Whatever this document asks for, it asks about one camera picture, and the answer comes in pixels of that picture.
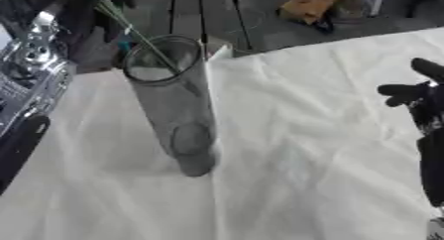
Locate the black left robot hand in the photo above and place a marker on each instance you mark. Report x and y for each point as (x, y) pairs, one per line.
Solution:
(87, 9)

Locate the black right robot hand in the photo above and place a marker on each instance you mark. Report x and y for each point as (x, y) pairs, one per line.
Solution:
(429, 101)

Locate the green flower stems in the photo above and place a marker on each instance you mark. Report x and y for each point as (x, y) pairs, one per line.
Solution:
(139, 35)

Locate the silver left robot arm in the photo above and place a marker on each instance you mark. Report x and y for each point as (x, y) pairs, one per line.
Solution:
(35, 82)

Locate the clear glass cylinder vase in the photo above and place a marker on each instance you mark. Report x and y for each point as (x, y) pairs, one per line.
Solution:
(173, 111)

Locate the black tripod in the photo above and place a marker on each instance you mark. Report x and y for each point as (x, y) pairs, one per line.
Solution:
(202, 16)

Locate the tan bag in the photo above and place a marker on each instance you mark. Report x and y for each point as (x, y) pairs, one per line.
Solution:
(309, 7)

